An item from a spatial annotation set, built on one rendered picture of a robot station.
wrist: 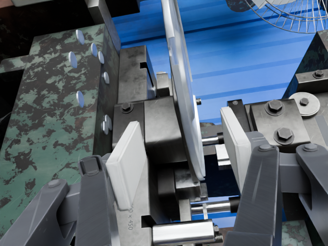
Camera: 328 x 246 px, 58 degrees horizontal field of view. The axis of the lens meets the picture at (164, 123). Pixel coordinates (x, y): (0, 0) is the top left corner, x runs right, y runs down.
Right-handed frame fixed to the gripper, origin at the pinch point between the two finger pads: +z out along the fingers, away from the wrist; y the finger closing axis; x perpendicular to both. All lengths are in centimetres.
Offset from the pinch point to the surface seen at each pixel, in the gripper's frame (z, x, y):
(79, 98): 19.1, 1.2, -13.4
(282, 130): 31.0, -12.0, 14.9
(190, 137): 10.3, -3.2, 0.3
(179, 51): 19.4, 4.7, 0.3
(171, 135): 26.8, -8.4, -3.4
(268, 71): 204, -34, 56
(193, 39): 240, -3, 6
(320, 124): 35.8, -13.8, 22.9
